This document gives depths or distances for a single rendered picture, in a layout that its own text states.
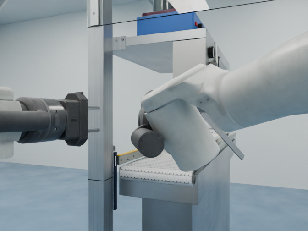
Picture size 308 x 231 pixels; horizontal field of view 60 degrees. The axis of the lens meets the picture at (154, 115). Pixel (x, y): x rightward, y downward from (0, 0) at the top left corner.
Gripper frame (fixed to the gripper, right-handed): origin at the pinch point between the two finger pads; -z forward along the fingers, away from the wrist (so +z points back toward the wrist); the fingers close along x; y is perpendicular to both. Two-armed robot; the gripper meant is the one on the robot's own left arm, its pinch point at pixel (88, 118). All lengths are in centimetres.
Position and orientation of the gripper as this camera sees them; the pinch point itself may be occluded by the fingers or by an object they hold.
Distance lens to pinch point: 67.1
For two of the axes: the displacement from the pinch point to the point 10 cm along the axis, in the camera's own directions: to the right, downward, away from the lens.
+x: 0.0, 10.0, 0.0
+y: 8.7, 0.1, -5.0
